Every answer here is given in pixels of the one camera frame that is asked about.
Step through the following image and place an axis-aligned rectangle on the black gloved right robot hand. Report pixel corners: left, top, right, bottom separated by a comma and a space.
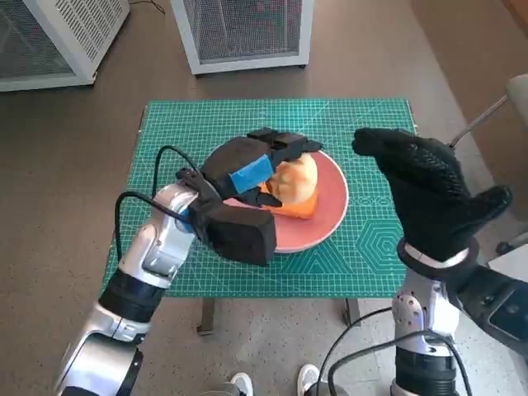
351, 127, 515, 263

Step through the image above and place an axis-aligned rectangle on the grey table leg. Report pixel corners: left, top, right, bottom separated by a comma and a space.
342, 297, 364, 329
196, 297, 218, 336

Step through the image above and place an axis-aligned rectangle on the narrow white mesh cabinet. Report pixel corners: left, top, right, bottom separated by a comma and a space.
169, 0, 317, 76

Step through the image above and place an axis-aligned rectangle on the round toy bread bun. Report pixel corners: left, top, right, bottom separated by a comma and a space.
267, 154, 319, 205

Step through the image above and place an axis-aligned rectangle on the grey chair with metal frame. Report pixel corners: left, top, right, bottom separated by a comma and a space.
451, 74, 528, 257

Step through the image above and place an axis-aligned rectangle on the rectangular orange toy bread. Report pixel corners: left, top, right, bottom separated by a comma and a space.
257, 183, 321, 222

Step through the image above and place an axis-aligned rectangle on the wide white mesh cabinet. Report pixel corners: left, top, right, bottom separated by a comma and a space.
0, 0, 131, 92

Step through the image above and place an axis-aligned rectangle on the pink bowl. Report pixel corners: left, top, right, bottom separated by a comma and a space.
224, 150, 350, 253

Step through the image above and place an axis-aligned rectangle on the white panel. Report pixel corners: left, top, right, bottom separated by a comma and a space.
486, 246, 528, 284

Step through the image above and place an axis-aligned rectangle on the green cutting mat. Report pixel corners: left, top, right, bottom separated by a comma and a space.
98, 97, 416, 299

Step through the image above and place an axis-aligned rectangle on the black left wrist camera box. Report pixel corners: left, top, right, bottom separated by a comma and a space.
204, 200, 276, 267

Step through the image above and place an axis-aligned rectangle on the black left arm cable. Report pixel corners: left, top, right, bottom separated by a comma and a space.
153, 146, 203, 199
113, 191, 186, 259

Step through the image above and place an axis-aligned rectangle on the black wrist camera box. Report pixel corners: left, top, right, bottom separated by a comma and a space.
447, 266, 528, 346
204, 200, 276, 267

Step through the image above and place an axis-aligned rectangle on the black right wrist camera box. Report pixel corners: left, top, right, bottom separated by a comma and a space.
447, 266, 528, 346

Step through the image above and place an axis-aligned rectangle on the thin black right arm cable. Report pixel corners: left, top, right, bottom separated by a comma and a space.
319, 305, 395, 396

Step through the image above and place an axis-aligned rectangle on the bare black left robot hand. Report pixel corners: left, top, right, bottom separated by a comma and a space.
201, 128, 325, 210

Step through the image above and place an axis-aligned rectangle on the white foot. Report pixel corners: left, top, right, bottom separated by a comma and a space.
297, 363, 323, 396
229, 371, 253, 396

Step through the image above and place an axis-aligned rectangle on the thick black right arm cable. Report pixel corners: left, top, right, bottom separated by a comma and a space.
332, 329, 475, 396

